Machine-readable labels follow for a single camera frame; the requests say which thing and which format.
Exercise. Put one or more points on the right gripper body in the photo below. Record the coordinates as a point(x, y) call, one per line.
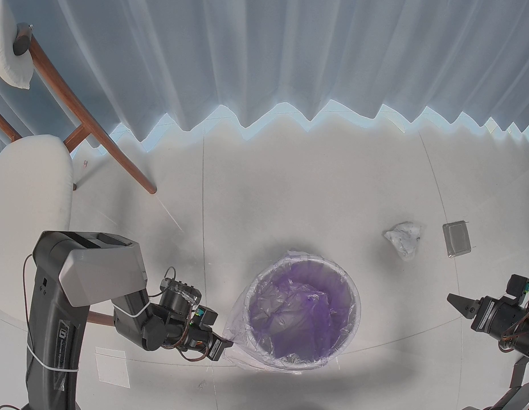
point(499, 318)

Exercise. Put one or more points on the white curtain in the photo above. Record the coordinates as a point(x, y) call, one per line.
point(290, 36)

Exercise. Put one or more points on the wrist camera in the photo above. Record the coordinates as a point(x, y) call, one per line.
point(516, 285)
point(204, 316)

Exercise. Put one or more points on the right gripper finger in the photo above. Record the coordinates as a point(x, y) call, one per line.
point(463, 305)

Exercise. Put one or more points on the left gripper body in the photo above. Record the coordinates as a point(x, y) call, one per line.
point(215, 346)

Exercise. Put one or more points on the purple plastic bag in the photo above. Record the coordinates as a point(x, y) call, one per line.
point(298, 310)

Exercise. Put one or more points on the white trash bin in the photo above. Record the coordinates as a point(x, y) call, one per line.
point(352, 297)

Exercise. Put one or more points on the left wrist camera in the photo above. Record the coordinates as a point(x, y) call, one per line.
point(204, 316)

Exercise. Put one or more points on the white cushioned wooden chair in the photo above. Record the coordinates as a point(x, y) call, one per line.
point(29, 194)

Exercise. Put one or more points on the white paper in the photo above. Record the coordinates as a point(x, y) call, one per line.
point(403, 239)

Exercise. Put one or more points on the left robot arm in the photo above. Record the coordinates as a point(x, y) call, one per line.
point(50, 314)

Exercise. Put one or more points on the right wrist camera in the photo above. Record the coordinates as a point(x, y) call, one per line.
point(516, 285)

